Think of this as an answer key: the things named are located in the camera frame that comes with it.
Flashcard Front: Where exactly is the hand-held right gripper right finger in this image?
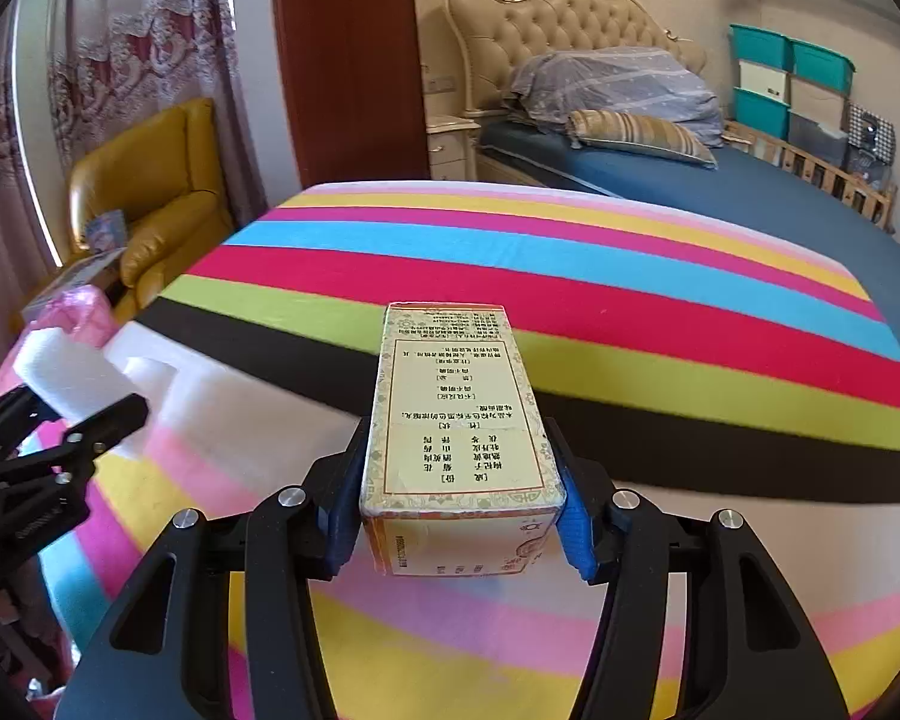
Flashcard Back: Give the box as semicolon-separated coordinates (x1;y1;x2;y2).
546;424;850;720

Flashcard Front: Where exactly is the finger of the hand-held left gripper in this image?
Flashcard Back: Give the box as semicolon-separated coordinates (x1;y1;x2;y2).
15;394;151;485
0;385;53;466

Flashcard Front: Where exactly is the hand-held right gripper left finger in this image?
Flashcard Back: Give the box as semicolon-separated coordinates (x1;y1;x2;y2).
54;416;372;720

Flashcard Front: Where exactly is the white foam block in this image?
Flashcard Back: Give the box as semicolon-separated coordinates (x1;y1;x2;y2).
13;326;181;425

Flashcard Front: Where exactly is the bin with pink plastic liner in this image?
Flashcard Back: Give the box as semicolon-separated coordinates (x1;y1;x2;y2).
26;286;117;350

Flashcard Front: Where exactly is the yellow printed carton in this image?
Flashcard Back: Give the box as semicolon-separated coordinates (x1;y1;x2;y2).
360;302;569;578

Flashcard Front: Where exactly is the upright colourful printed box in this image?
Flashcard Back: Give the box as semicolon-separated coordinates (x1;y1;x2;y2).
86;210;128;250

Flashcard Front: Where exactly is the striped colourful tablecloth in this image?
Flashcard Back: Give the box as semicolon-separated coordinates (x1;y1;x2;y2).
37;178;900;720

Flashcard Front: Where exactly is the yellow leather armchair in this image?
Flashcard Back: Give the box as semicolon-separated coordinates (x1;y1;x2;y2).
67;97;233;308

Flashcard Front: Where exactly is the patterned lace curtain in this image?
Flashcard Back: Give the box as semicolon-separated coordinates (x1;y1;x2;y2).
0;0;271;391

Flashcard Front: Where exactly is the blue bed mattress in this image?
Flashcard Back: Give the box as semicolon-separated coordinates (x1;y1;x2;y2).
480;120;900;361

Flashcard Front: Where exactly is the cream bedside table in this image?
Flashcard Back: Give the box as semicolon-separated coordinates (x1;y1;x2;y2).
427;112;481;182

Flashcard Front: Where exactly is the striped pillow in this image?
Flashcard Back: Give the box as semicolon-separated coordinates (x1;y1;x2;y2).
568;109;719;170

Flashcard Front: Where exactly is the brown wooden door panel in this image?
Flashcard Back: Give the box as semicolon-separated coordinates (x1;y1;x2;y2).
270;0;430;211

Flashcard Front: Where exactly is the grey duvet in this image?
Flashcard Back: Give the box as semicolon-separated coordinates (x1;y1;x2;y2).
510;46;725;149

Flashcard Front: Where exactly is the black white checkered bag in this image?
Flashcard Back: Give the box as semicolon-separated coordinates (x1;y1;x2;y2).
844;103;897;192

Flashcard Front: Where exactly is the stack of plastic storage boxes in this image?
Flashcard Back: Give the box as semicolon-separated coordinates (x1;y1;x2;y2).
729;24;856;166

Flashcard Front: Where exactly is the beige tufted headboard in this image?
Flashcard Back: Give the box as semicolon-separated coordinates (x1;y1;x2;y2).
444;0;710;181

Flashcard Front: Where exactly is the wooden crib rail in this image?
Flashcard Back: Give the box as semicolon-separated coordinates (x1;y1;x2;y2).
724;120;897;226

